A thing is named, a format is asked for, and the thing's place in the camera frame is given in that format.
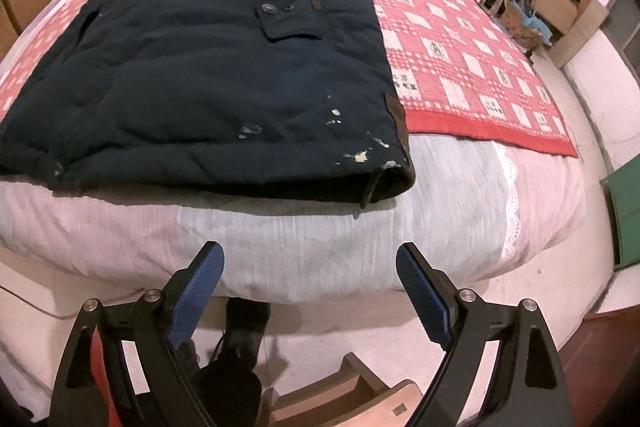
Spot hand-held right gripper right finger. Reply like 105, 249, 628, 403
395, 241, 573, 427

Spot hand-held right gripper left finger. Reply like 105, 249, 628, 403
49, 241, 225, 427

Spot dark navy padded jacket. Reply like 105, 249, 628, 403
0, 0, 417, 210

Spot person's black right shoe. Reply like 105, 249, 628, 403
222, 299, 272, 368

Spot person's black shoe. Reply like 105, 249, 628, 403
222, 299, 272, 368
177, 339, 201, 373

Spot person's black left shoe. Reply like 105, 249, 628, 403
177, 339, 201, 373

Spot person's dark trousers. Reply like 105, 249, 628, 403
192, 347, 263, 427

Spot bed with checkered quilt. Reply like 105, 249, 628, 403
0, 0, 588, 305

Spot light wooden stool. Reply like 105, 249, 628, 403
272, 352, 426, 427

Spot green box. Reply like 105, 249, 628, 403
600, 157, 640, 270

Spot red patterned blanket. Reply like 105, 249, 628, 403
0, 0, 580, 158

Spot blue plastic toy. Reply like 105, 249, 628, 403
520, 11, 553, 46

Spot cardboard box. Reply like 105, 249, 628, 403
530, 0, 611, 68

